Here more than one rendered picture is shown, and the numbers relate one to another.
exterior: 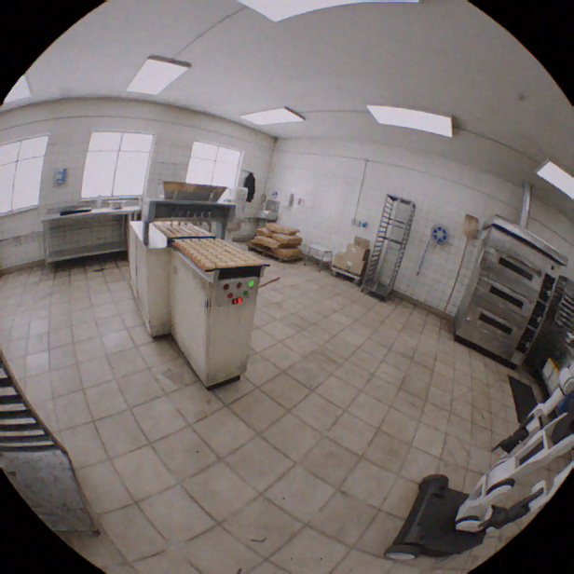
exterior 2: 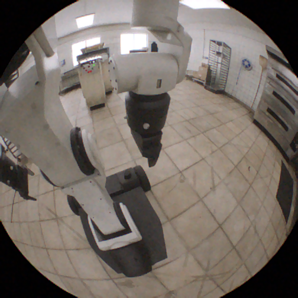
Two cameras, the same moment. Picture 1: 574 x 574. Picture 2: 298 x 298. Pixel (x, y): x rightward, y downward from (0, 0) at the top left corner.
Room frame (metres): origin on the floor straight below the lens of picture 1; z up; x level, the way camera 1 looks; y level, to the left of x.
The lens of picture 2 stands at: (0.06, -1.33, 0.82)
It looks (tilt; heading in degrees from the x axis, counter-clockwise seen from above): 47 degrees down; 28
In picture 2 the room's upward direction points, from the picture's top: straight up
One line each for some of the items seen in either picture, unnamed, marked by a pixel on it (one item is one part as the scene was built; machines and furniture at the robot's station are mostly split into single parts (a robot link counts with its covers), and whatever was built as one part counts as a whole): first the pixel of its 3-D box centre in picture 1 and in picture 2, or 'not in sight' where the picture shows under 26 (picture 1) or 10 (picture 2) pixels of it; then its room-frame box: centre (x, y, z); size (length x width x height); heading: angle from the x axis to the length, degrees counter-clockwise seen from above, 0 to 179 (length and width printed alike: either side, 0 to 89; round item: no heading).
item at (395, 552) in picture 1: (402, 553); (76, 202); (-0.06, -0.81, 0.10); 0.20 x 0.05 x 0.20; 55
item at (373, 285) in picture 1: (390, 246); (218, 66); (4.01, -1.66, 0.93); 0.64 x 0.51 x 1.78; 148
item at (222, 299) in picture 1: (236, 291); (89, 68); (1.14, 0.26, 0.77); 0.24 x 0.04 x 0.14; 138
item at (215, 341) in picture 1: (205, 311); (94, 82); (1.38, 0.53, 0.45); 0.70 x 0.34 x 0.90; 48
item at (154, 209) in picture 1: (185, 220); (93, 57); (1.72, 0.90, 1.01); 0.72 x 0.33 x 0.34; 138
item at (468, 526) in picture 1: (473, 514); (113, 227); (-0.01, -1.18, 0.28); 0.21 x 0.20 x 0.13; 55
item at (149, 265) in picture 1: (167, 269); (97, 77); (2.04, 1.25, 0.42); 1.28 x 0.72 x 0.84; 48
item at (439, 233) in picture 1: (434, 252); (244, 72); (3.84, -2.52, 1.10); 0.41 x 0.17 x 1.10; 55
